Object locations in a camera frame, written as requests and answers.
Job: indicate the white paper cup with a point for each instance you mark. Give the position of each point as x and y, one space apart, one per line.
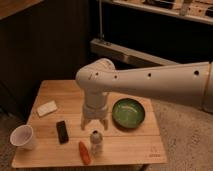
23 137

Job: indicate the orange carrot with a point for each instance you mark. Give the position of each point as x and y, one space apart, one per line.
84 154

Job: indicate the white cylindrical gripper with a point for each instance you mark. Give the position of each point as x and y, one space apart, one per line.
95 107

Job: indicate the clear bottle with white cap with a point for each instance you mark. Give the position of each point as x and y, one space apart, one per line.
96 141

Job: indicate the metal shelf frame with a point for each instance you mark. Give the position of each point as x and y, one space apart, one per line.
153 32

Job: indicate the green bowl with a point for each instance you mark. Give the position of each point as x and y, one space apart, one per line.
128 113

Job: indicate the wooden table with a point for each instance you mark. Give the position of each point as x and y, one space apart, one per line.
140 146

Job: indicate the white sponge block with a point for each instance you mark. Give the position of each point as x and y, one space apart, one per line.
46 108

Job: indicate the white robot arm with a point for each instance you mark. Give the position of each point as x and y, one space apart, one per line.
186 84

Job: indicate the black rectangular phone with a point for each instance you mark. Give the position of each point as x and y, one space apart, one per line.
62 132

